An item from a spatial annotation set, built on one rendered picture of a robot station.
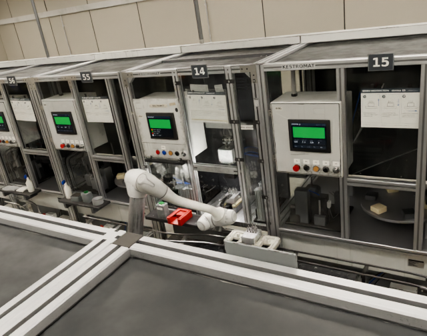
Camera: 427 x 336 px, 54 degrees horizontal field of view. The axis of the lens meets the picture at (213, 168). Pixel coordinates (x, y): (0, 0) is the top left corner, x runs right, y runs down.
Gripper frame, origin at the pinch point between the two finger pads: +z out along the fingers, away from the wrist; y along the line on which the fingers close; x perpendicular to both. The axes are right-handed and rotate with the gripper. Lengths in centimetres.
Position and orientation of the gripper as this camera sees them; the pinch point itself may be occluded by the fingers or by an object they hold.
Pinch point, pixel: (229, 199)
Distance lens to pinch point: 317.6
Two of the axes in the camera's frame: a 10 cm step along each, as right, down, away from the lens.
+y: -1.4, -9.2, -3.7
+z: 5.0, -3.9, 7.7
